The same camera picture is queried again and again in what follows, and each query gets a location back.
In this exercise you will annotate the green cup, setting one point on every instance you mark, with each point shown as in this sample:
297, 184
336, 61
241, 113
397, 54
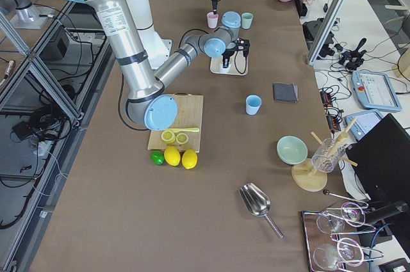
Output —
247, 19

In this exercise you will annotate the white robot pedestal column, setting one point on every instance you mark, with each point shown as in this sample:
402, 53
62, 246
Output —
158, 49

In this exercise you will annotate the wooden cup tree stand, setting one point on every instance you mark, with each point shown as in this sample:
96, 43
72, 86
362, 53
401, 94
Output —
311, 179

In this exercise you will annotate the mirror tray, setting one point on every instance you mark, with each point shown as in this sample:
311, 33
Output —
332, 241

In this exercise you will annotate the whole yellow lemon left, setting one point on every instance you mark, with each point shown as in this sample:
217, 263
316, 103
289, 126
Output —
172, 156

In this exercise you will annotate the black monitor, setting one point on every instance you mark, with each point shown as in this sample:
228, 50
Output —
382, 158

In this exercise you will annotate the green lime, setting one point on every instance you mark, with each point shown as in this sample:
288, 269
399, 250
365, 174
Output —
157, 157

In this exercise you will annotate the aluminium frame post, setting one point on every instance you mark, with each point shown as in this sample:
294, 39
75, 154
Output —
323, 31

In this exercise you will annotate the lemon half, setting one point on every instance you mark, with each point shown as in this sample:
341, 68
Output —
168, 137
182, 138

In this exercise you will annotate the lemon half right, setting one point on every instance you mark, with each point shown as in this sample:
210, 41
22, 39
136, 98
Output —
182, 138

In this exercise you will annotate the whole yellow lemon right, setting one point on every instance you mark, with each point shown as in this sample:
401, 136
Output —
189, 159

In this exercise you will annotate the blue teach pendant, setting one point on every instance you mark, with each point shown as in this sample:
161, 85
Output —
374, 91
365, 121

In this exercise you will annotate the metal ice scoop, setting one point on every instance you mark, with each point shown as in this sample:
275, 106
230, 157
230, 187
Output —
258, 204

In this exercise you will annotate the mint green bowl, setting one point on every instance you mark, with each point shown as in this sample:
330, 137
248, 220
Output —
292, 150

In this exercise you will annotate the small brown spoon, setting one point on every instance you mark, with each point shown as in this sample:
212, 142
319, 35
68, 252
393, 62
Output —
327, 192

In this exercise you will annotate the blue cup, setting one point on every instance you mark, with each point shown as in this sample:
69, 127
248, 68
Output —
252, 104

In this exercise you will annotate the clear textured glass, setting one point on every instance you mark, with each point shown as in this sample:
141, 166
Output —
327, 156

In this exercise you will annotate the wine glass lower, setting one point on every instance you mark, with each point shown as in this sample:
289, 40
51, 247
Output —
346, 252

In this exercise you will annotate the grey folded cloth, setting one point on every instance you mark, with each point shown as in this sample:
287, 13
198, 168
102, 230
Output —
285, 92

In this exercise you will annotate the whole yellow lemon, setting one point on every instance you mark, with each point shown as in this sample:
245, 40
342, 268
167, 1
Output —
172, 156
189, 159

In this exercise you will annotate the lemon half left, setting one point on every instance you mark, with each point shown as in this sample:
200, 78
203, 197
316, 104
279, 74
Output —
168, 137

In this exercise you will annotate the pink cup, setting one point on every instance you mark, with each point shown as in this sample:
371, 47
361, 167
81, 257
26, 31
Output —
212, 20

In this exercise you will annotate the yellow plastic knife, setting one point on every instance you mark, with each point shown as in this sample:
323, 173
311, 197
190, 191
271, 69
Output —
186, 129

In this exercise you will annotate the wine glass upper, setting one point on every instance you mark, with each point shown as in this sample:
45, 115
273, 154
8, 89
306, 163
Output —
333, 220

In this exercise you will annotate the beige serving tray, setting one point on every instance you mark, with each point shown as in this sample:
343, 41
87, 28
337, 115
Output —
237, 66

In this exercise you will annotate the wine glass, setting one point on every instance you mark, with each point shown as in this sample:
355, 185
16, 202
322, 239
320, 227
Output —
346, 252
333, 220

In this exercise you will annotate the wooden cutting board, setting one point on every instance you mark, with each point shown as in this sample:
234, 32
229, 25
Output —
189, 115

